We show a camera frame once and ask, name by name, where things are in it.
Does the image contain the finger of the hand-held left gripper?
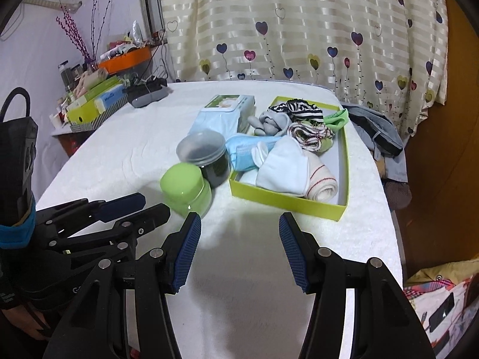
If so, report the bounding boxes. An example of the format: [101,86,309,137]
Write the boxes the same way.
[35,192,146,229]
[56,203,171,255]

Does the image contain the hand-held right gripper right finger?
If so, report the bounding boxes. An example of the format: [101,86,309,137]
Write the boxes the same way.
[279,211,436,359]

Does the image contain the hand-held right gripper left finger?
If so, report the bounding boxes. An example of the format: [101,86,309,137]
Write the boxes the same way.
[43,211,203,359]

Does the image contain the green plastic jar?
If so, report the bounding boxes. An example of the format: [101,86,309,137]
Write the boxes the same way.
[160,162,213,217]

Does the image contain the yellow-green cardboard box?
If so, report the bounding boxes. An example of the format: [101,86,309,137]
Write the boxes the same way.
[228,96,350,222]

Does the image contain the light blue sock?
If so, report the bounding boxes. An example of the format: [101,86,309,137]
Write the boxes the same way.
[256,136,311,197]

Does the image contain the blue face mask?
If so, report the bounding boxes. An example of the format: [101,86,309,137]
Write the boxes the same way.
[225,133,281,173]

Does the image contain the grey sock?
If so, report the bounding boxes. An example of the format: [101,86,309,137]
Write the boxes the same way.
[248,110,290,137]

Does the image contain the green cloth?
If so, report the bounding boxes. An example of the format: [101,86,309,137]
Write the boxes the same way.
[322,108,350,132]

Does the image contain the black white striped sock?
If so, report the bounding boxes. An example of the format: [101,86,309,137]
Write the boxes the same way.
[267,98,324,124]

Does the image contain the person's left hand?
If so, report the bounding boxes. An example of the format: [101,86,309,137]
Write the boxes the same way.
[0,301,51,341]

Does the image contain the cream sock with red stripes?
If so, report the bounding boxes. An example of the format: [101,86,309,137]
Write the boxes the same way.
[303,162,339,204]

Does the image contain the black jar with clear lid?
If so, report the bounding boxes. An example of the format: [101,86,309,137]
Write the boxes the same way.
[176,129,231,189]

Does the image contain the striped cardboard box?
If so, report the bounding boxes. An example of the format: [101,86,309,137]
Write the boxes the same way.
[69,93,130,133]

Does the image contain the lime green box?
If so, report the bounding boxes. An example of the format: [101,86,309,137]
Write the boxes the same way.
[66,104,101,124]

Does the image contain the blue tissue box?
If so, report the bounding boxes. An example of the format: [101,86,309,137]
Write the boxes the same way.
[95,84,126,113]

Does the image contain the grey black headset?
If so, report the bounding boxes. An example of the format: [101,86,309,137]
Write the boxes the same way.
[125,77,169,108]

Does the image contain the pale green box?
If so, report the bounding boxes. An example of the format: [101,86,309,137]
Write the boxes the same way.
[75,76,120,101]

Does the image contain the light blue wet wipes pack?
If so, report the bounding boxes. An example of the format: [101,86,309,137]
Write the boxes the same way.
[188,94,257,139]

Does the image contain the dark glass jar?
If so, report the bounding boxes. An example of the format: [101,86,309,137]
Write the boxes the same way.
[58,60,85,92]

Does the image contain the orange tray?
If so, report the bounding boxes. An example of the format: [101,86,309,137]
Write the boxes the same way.
[99,47,153,75]

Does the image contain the grey clothing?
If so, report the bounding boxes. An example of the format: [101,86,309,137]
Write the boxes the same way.
[342,103,407,169]

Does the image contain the printed blanket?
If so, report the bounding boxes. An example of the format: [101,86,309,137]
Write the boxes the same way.
[404,260,476,352]

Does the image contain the purple dried branches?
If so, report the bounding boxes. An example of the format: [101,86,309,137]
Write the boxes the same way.
[56,0,116,64]

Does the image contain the wooden wardrobe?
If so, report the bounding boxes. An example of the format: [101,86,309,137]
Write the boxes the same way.
[397,0,479,281]

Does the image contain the cream curtain with hearts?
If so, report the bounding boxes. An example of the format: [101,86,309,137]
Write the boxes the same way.
[157,0,450,137]

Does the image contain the window frame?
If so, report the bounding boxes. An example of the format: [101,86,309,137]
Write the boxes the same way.
[138,0,165,34]

